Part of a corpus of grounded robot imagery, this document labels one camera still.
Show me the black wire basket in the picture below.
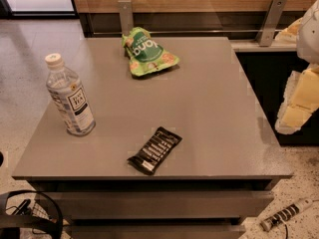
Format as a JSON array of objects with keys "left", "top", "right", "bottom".
[{"left": 0, "top": 189, "right": 63, "bottom": 239}]

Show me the clear plastic tea bottle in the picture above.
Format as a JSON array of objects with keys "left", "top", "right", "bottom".
[{"left": 45, "top": 53, "right": 96, "bottom": 136}]

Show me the black rxbar chocolate bar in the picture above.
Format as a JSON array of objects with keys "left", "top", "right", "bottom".
[{"left": 128, "top": 126, "right": 182, "bottom": 175}]

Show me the green rice chip bag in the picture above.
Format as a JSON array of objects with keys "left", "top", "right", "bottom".
[{"left": 122, "top": 27, "right": 179, "bottom": 78}]

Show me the right metal bracket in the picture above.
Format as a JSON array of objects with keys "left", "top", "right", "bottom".
[{"left": 256, "top": 0, "right": 287, "bottom": 47}]

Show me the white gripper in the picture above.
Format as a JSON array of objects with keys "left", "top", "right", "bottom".
[{"left": 275, "top": 0, "right": 319, "bottom": 134}]

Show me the left metal bracket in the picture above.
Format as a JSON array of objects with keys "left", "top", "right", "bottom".
[{"left": 118, "top": 0, "right": 134, "bottom": 35}]

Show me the metal bracket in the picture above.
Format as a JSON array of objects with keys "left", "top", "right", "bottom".
[
  {"left": 118, "top": 0, "right": 134, "bottom": 35},
  {"left": 256, "top": 0, "right": 287, "bottom": 47}
]

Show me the grey table with drawers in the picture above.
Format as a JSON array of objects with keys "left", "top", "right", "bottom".
[{"left": 13, "top": 38, "right": 291, "bottom": 239}]

